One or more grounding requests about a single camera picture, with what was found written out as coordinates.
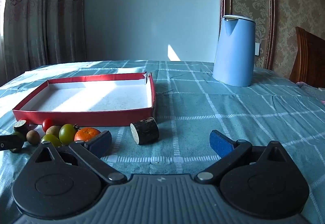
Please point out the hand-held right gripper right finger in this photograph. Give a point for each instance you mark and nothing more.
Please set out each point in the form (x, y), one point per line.
(220, 144)

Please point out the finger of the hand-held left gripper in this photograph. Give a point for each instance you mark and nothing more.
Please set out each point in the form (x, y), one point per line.
(11, 142)

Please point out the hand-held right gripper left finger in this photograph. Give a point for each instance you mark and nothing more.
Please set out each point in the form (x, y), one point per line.
(101, 142)

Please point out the orange tangerine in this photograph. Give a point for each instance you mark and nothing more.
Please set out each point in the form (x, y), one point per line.
(86, 134)

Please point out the dark eggplant piece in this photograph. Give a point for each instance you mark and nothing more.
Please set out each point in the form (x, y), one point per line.
(147, 130)
(21, 127)

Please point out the brown longan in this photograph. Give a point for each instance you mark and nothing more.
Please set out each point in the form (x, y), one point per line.
(52, 129)
(33, 136)

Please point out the dark green tomato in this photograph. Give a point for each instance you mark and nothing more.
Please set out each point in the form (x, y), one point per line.
(67, 134)

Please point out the yellow-green tomato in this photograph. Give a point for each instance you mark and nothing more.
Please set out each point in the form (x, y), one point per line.
(50, 140)

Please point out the red cherry tomato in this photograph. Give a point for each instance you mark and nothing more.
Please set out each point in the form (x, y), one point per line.
(47, 123)

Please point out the red cardboard box tray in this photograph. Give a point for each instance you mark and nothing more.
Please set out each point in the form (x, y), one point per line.
(88, 97)

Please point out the teal checked tablecloth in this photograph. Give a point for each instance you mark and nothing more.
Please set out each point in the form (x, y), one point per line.
(198, 104)

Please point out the blue electric kettle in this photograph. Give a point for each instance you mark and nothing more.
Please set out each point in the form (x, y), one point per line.
(234, 54)

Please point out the pink cloth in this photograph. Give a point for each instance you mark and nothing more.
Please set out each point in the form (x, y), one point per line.
(311, 88)

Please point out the brown wooden chair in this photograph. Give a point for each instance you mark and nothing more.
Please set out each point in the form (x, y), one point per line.
(308, 59)

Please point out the patterned beige curtain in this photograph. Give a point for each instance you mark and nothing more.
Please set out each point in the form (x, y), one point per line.
(43, 16)

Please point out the white wall socket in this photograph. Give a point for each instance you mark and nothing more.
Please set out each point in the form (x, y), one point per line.
(257, 49)

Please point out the dark wooden wall frame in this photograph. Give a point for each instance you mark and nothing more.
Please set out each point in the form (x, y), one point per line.
(270, 11)

